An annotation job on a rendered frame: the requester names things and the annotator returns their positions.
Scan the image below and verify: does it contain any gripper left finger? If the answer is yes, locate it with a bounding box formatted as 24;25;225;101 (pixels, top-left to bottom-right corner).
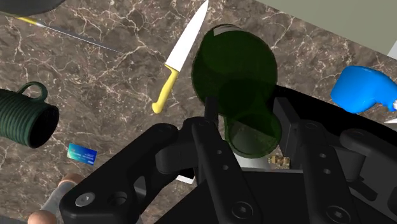
59;95;265;224

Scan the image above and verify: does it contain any blue card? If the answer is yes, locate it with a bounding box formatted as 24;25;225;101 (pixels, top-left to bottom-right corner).
67;143;98;166

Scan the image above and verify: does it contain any yellow handled thin knife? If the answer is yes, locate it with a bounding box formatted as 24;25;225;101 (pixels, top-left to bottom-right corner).
15;16;125;54

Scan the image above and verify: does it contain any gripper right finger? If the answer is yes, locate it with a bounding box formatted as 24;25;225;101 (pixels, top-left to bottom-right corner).
272;97;397;224

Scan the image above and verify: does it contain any yellow handled white knife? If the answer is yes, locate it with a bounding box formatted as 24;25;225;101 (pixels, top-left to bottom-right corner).
151;0;209;115

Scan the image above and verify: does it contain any dark round object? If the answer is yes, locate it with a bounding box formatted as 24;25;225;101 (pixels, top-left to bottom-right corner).
0;0;67;17

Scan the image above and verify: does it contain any blue spray bottle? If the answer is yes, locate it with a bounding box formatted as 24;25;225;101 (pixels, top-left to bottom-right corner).
330;65;397;114

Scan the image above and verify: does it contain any small gold figure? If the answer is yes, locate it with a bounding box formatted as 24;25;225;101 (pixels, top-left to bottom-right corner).
270;155;291;167

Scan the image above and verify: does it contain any dark green glass bottle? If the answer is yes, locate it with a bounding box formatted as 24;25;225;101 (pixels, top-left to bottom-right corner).
191;24;283;159

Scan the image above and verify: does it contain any dark green ribbed mug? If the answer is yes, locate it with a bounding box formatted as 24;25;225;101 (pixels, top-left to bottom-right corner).
0;81;60;149

